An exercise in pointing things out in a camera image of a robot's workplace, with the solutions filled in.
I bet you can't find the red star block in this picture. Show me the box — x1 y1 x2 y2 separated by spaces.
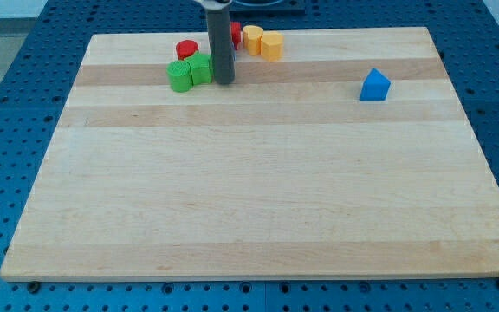
230 22 243 50

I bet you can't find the green star block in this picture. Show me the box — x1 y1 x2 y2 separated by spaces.
185 52 212 86

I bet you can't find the wooden board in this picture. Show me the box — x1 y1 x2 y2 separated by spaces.
0 27 499 282

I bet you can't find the green cylinder block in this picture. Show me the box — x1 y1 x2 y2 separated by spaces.
166 60 193 93

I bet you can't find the yellow hexagon block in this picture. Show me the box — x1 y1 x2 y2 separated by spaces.
260 31 284 62

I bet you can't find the yellow heart block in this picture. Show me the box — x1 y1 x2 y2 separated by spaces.
243 25 263 56

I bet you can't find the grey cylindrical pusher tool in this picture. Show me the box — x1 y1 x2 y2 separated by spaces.
195 0 235 85

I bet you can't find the red cylinder block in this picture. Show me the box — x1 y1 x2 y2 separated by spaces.
175 40 199 60

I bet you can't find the blue triangle block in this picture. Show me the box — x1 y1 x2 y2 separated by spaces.
359 68 392 101

